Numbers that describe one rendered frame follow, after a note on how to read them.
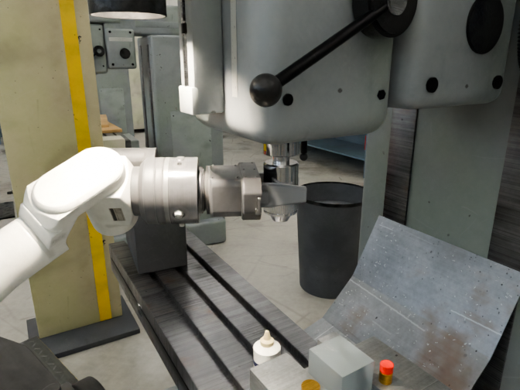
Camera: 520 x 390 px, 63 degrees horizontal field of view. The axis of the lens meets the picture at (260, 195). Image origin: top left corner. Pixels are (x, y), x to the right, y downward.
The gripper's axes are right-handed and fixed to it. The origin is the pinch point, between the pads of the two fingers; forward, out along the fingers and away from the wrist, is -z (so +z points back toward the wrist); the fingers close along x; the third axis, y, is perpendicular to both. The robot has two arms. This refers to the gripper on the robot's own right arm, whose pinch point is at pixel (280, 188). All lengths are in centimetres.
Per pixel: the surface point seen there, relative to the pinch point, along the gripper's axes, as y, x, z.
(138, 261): 29, 38, 27
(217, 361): 33.1, 7.1, 9.0
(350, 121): -10.2, -7.9, -6.5
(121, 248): 32, 54, 35
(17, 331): 124, 154, 118
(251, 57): -16.8, -10.9, 4.9
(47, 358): 84, 77, 69
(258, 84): -14.5, -16.7, 4.8
